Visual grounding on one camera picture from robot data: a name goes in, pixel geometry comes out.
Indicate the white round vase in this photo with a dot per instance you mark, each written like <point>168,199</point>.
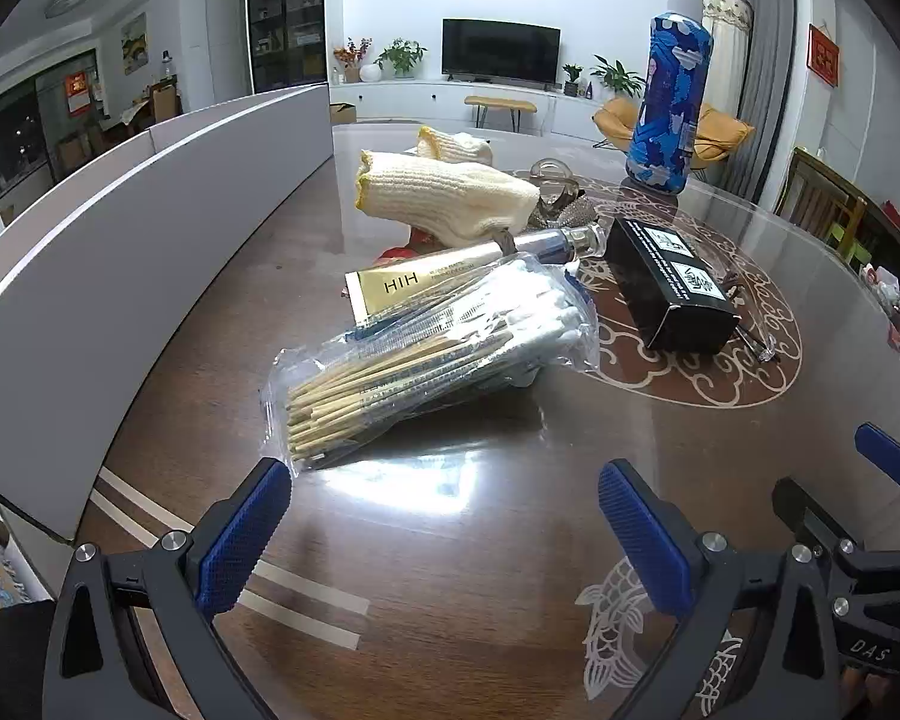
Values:
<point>370,73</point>

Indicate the blue patterned canister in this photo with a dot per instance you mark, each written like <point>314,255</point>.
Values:
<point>667,105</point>

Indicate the white partition board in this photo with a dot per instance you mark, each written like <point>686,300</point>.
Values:
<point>120,240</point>

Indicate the red window poster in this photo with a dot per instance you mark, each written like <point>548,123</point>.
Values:
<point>79,92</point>

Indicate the dark glass balcony door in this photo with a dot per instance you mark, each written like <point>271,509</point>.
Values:
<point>15,135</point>

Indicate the dark glass display cabinet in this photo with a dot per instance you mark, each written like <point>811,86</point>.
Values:
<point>285,15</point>

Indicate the rhinestone hair clip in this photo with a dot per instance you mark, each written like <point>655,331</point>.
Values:
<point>562,206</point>

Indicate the clear cotton swab bag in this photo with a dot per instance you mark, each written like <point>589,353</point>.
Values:
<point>420,360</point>

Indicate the white television console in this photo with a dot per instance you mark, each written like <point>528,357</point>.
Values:
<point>420,101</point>

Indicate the dark clothing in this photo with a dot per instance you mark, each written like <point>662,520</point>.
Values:
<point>7,660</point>

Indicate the orange flower bouquet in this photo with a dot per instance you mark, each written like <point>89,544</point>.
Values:
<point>352,54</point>

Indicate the large leafy potted plant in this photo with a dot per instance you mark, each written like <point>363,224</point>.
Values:
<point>619,75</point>

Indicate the orange lounge chair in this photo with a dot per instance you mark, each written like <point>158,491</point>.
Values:
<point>615,120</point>
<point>724,135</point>

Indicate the open cardboard box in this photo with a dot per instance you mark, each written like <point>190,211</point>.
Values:
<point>343,113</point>

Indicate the cream knit glove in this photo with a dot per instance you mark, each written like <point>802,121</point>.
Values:
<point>435,195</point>
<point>457,146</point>

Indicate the wall painting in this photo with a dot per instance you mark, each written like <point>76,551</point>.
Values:
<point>135,43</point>

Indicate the grey curtain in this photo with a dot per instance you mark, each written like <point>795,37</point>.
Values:
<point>765,52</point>

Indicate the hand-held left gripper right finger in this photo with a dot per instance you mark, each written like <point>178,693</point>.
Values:
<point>645,540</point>

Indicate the round ceiling lamp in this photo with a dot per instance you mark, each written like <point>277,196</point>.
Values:
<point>69,0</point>

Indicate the red pouch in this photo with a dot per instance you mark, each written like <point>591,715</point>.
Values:
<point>409,244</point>

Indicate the small potted plant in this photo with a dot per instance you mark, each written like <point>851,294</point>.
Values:
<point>572,76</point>

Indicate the black cardboard box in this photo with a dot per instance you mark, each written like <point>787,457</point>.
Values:
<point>667,285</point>

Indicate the clear rimless glasses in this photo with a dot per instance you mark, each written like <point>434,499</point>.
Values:
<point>763,349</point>

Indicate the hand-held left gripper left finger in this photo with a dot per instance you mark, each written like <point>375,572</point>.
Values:
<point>244,532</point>

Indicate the gold cosmetic tube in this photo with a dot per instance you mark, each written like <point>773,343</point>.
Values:
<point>420,281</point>

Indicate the wooden dining chair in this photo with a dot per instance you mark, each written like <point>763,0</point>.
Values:
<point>817,195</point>

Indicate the flat screen television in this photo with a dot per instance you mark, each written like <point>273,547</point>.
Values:
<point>499,49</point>

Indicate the red wall hanging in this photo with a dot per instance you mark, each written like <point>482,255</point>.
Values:
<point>823,54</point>

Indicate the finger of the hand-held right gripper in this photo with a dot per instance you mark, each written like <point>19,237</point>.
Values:
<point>799,506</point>
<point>883,456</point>

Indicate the person's right hand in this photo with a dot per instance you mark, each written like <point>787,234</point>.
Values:
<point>870,694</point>

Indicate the wooden bench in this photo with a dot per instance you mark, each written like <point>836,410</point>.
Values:
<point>499,101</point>

